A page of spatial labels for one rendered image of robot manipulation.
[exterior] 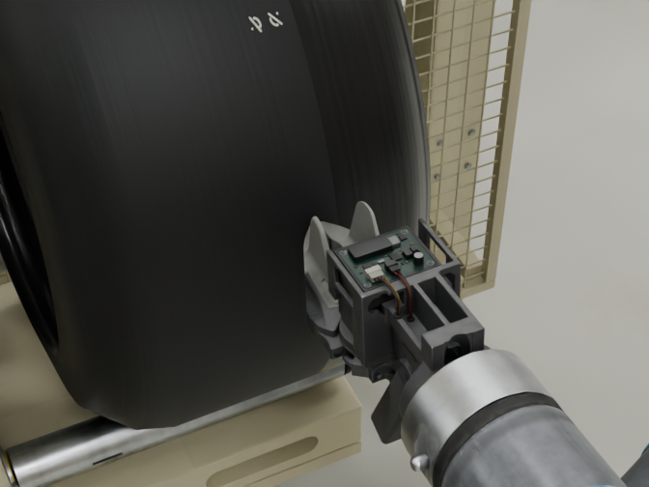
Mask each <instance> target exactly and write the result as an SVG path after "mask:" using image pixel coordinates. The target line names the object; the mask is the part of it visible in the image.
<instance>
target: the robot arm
mask: <svg viewBox="0 0 649 487"><path fill-rule="evenodd" d="M430 238H431V239H432V240H433V241H434V243H435V244H436V245H437V246H438V247H439V249H440V250H441V251H442V252H443V253H444V254H445V256H446V264H444V265H442V264H441V263H440V261H439V260H438V258H437V257H436V256H435V255H434V253H433V252H432V251H431V250H430ZM303 255H304V273H305V288H306V309H307V321H308V325H309V328H310V330H311V332H312V333H313V335H314V336H315V338H316V339H317V340H318V341H319V342H320V343H321V344H322V345H323V346H324V347H325V348H326V349H327V350H328V352H329V355H330V358H331V359H336V358H340V357H342V359H343V361H344V362H345V363H346V364H347V365H348V366H349V367H351V368H352V375H353V376H358V377H365V378H369V380H370V381H371V382H372V384H373V383H376V382H378V381H381V380H384V379H386V380H388V381H389V383H390V384H389V385H388V387H387V389H386V391H385V392H384V394H383V396H382V397H381V400H380V402H379V403H378V405H377V407H376V408H375V410H374V411H373V413H372V414H371V419H372V421H373V423H374V426H375V428H376V430H377V432H378V435H379V437H380V439H381V442H382V443H383V444H390V443H393V442H395V441H398V440H400V439H402V441H403V443H404V446H405V448H406V450H407V452H408V453H409V455H410V457H411V458H410V461H409V463H410V466H411V468H412V469H413V470H414V471H415V472H417V473H419V472H422V473H423V474H424V475H425V477H426V478H427V480H428V481H429V483H430V484H431V485H432V487H649V444H648V445H647V446H646V447H645V448H644V449H643V451H642V453H641V456H640V457H639V458H638V459H637V460H636V462H635V463H634V464H633V465H632V466H631V467H630V468H629V469H628V470H627V471H626V472H625V473H624V474H623V476H622V477H621V478H620V477H619V476H618V475H617V474H616V473H615V471H614V470H613V469H612V468H611V467H610V465H609V464H608V463H607V462H606V460H605V459H604V458H603V457H602V456H601V455H600V453H599V452H598V451H597V450H596V449H595V447H594V446H593V445H592V444H591V443H590V442H589V441H588V440H587V439H586V438H585V437H584V435H583V434H582V433H581V432H580V431H579V429H578V428H577V427H576V425H575V424H574V423H573V422H572V421H571V420H570V418H569V417H568V416H567V415H566V414H565V413H564V411H563V410H562V408H561V407H560V406H559V405H558V403H557V402H556V401H555V400H554V398H553V397H552V396H551V395H550V393H549V392H548V391H547V390H546V388H545V387H544V386H543V385H542V384H541V382H540V381H539V380H538V379H537V377H536V376H535V375H534V374H533V373H532V371H531V370H530V369H529V368H528V366H527V365H526V364H525V363H524V362H523V361H522V360H521V359H520V358H519V357H518V356H517V355H515V354H513V353H511V352H508V351H505V350H497V349H491V348H490V347H488V346H487V345H484V340H485V328H484V327H483V326H482V325H481V323H480V322H479V321H478V320H477V319H476V317H475V316H474V315H473V314H472V313H471V311H470V310H469V309H468V308H467V307H466V305H465V304H464V303H463V302H462V300H461V299H460V297H461V262H460V261H459V260H458V259H457V258H456V256H455V255H454V254H453V253H452V252H451V251H450V249H449V248H448V247H447V246H446V245H445V244H444V242H443V241H442V240H441V239H440V238H439V237H438V236H437V234H436V233H435V232H434V231H433V230H432V228H431V227H430V226H429V225H428V224H427V223H426V221H425V220H424V219H423V218H420V219H418V237H417V235H416V234H415V233H414V232H413V231H412V229H411V228H410V227H408V226H404V227H401V228H398V229H395V230H392V231H390V232H387V233H384V234H381V235H380V233H379V229H378V225H377V223H376V219H375V215H374V213H373V211H372V209H371V208H370V207H369V205H368V204H367V203H365V202H363V201H359V202H357V203H356V206H355V210H354V214H353V221H352V226H351V230H350V229H347V228H345V227H342V226H339V225H336V224H332V223H328V222H324V221H319V219H318V218H317V217H316V216H313V217H312V219H311V222H310V226H309V228H308V231H307V233H306V236H305V239H304V244H303Z"/></svg>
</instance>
